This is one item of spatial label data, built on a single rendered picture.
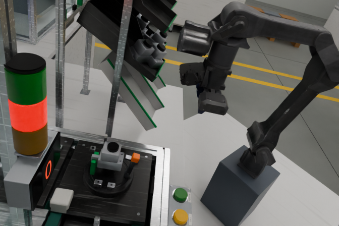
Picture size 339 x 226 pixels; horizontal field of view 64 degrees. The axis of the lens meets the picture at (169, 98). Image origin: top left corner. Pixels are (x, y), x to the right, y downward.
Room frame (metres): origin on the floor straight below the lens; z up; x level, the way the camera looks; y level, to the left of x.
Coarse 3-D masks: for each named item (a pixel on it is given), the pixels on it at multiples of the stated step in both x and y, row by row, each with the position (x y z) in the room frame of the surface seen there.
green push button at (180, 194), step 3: (177, 189) 0.52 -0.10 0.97; (180, 189) 0.52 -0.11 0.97; (183, 189) 0.52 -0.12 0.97; (174, 192) 0.51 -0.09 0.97; (177, 192) 0.51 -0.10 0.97; (180, 192) 0.51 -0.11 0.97; (183, 192) 0.51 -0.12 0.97; (186, 192) 0.52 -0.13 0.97; (174, 195) 0.50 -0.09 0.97; (177, 195) 0.50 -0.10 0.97; (180, 195) 0.50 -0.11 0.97; (183, 195) 0.50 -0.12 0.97; (186, 195) 0.51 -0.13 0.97; (177, 198) 0.49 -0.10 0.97; (180, 198) 0.49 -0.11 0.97; (183, 198) 0.49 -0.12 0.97; (186, 198) 0.50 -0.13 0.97
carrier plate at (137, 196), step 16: (80, 144) 0.58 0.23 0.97; (96, 144) 0.60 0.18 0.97; (80, 160) 0.52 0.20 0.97; (128, 160) 0.57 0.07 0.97; (144, 160) 0.59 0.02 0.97; (64, 176) 0.45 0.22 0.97; (80, 176) 0.47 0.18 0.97; (144, 176) 0.53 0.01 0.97; (80, 192) 0.42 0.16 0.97; (128, 192) 0.46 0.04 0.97; (144, 192) 0.48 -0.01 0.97; (80, 208) 0.38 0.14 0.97; (96, 208) 0.39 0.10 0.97; (112, 208) 0.40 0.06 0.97; (128, 208) 0.42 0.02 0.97; (144, 208) 0.43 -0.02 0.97
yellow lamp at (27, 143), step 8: (16, 136) 0.27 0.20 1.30; (24, 136) 0.27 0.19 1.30; (32, 136) 0.27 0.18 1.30; (40, 136) 0.28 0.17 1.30; (16, 144) 0.27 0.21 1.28; (24, 144) 0.27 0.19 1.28; (32, 144) 0.27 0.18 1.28; (40, 144) 0.28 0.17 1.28; (24, 152) 0.27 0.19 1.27; (32, 152) 0.27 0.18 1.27
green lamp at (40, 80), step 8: (8, 72) 0.27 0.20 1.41; (40, 72) 0.29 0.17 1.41; (8, 80) 0.27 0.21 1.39; (16, 80) 0.27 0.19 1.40; (24, 80) 0.27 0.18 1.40; (32, 80) 0.28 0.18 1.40; (40, 80) 0.29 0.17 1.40; (8, 88) 0.27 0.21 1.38; (16, 88) 0.27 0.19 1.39; (24, 88) 0.27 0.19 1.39; (32, 88) 0.27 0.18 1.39; (40, 88) 0.28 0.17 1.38; (8, 96) 0.27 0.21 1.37; (16, 96) 0.27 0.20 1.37; (24, 96) 0.27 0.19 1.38; (32, 96) 0.27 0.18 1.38; (40, 96) 0.28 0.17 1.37; (24, 104) 0.27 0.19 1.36
